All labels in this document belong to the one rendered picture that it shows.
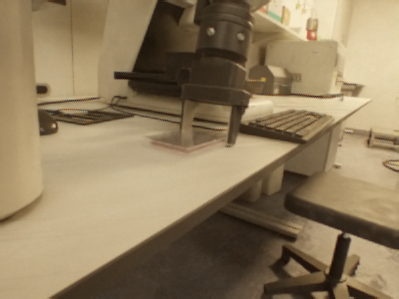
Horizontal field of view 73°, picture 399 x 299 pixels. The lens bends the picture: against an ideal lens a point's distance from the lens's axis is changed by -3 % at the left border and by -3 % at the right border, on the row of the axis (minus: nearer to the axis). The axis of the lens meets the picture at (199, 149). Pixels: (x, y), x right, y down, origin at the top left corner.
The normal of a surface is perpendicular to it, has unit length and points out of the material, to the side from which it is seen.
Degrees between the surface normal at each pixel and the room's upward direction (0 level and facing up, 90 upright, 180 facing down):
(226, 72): 78
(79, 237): 0
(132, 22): 90
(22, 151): 90
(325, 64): 90
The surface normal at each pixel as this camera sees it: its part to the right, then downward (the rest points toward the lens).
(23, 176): 0.98, 0.11
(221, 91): -0.54, -0.03
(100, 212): 0.07, -0.96
